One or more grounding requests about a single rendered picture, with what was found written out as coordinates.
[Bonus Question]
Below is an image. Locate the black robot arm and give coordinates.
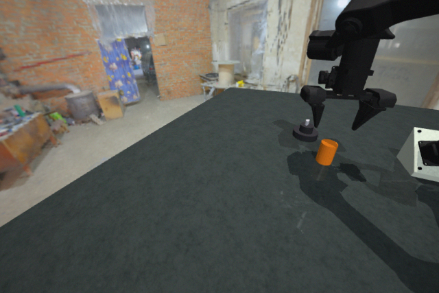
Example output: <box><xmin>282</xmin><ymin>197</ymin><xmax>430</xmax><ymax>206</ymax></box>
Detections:
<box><xmin>307</xmin><ymin>0</ymin><xmax>439</xmax><ymax>166</ymax></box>

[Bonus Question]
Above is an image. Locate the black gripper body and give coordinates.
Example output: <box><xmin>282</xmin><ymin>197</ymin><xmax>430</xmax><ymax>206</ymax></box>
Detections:
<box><xmin>300</xmin><ymin>62</ymin><xmax>397</xmax><ymax>108</ymax></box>

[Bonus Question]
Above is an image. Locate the black round pedestal with silver shaft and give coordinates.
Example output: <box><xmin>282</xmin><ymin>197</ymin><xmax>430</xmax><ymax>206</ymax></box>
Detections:
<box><xmin>293</xmin><ymin>119</ymin><xmax>318</xmax><ymax>141</ymax></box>

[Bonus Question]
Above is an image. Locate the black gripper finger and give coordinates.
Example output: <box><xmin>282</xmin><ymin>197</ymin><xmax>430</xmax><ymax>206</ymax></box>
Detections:
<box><xmin>351</xmin><ymin>100</ymin><xmax>387</xmax><ymax>131</ymax></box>
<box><xmin>309</xmin><ymin>103</ymin><xmax>325</xmax><ymax>128</ymax></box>

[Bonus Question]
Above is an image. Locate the orange knob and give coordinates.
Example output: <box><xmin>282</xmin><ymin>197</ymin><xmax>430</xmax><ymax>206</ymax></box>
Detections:
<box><xmin>316</xmin><ymin>139</ymin><xmax>338</xmax><ymax>165</ymax></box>

